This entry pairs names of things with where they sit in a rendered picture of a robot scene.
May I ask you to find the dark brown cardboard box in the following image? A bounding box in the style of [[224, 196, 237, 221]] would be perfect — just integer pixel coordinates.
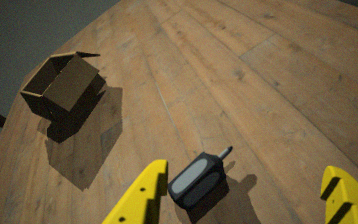
[[20, 51, 106, 122]]

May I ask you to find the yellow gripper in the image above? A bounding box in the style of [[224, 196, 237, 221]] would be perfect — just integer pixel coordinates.
[[102, 160, 358, 224]]

